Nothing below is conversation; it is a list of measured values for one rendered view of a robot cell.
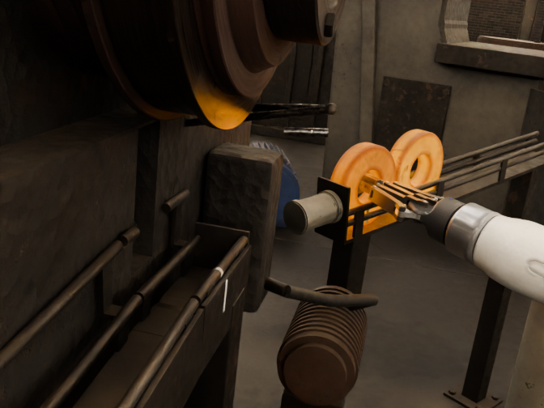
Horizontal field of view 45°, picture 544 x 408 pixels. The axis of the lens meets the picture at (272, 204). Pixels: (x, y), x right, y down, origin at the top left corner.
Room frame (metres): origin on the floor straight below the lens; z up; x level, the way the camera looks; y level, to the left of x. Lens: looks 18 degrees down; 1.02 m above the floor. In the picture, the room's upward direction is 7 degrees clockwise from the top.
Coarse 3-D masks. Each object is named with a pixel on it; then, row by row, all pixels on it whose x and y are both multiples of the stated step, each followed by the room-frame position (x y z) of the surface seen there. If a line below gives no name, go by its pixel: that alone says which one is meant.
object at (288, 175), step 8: (256, 144) 3.08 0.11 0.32; (264, 144) 3.06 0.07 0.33; (272, 144) 3.06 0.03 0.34; (288, 160) 2.97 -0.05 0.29; (288, 168) 2.76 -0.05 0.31; (288, 176) 2.71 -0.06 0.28; (288, 184) 2.71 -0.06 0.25; (296, 184) 2.74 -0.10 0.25; (280, 192) 2.70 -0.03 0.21; (288, 192) 2.71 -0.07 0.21; (296, 192) 2.74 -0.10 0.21; (280, 200) 2.71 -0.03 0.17; (288, 200) 2.71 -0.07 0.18; (280, 208) 2.71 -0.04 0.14; (280, 216) 2.71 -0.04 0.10; (280, 224) 2.84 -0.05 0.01
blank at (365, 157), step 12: (360, 144) 1.15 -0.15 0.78; (372, 144) 1.16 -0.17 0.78; (348, 156) 1.12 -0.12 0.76; (360, 156) 1.12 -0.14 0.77; (372, 156) 1.14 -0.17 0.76; (384, 156) 1.17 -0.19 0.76; (336, 168) 1.12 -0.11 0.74; (348, 168) 1.10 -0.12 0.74; (360, 168) 1.12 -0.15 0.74; (372, 168) 1.15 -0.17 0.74; (384, 168) 1.17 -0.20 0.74; (336, 180) 1.11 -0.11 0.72; (348, 180) 1.10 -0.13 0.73; (360, 180) 1.13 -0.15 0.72; (384, 180) 1.17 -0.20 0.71; (360, 204) 1.13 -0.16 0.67
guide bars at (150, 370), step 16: (240, 240) 0.78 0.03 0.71; (224, 256) 0.73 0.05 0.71; (224, 272) 0.72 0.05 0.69; (208, 288) 0.64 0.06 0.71; (192, 304) 0.59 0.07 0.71; (176, 320) 0.56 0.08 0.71; (176, 336) 0.54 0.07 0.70; (160, 352) 0.51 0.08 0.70; (144, 368) 0.49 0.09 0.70; (160, 368) 0.52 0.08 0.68; (144, 384) 0.47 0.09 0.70; (128, 400) 0.45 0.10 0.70
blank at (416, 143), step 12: (408, 132) 1.26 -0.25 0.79; (420, 132) 1.25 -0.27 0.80; (396, 144) 1.23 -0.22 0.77; (408, 144) 1.22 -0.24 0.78; (420, 144) 1.24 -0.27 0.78; (432, 144) 1.27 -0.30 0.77; (396, 156) 1.21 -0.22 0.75; (408, 156) 1.22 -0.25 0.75; (420, 156) 1.29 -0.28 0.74; (432, 156) 1.28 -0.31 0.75; (396, 168) 1.20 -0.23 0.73; (408, 168) 1.22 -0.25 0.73; (420, 168) 1.29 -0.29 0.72; (432, 168) 1.28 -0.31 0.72; (396, 180) 1.20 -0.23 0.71; (408, 180) 1.23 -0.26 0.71; (420, 180) 1.28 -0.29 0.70; (432, 180) 1.29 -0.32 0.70
